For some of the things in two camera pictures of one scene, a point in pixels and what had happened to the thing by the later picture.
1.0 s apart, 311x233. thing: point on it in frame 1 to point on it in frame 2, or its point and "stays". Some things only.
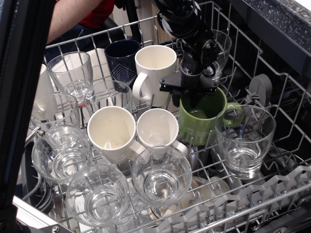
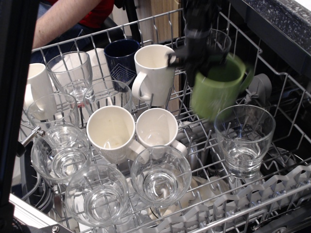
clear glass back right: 224,44 stays
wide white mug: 111,129 stays
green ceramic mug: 201,126 to 215,88
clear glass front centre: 161,175 stays
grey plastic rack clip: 260,89 stays
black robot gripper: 191,79 to 193,57
